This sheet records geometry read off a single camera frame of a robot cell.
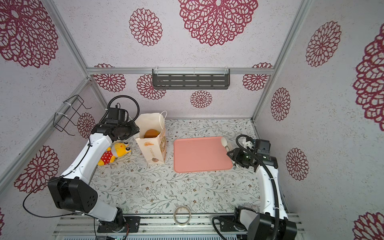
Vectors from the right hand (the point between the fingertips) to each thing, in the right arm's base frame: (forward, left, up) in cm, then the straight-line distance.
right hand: (231, 153), depth 79 cm
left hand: (+10, +52, +5) cm, 53 cm away
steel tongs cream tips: (+6, 0, -1) cm, 6 cm away
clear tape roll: (-28, +29, -18) cm, 44 cm away
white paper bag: (+3, +43, -3) cm, 43 cm away
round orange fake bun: (+19, +49, -7) cm, 53 cm away
